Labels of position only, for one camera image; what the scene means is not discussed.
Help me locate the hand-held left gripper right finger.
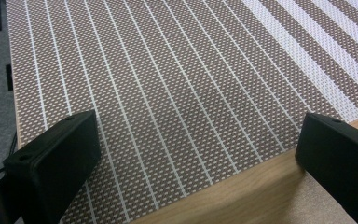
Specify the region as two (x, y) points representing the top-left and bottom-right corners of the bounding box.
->
(294, 112), (358, 224)

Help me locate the black cable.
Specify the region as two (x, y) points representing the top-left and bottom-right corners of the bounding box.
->
(0, 132), (18, 176)

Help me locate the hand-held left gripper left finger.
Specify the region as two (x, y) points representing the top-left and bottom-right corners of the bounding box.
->
(2, 109), (103, 224)

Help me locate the brown white striped woven placemat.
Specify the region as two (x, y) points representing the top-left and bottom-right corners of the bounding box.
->
(5, 0), (358, 224)

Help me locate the black bracket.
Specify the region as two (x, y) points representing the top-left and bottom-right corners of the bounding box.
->
(5, 63), (14, 92)

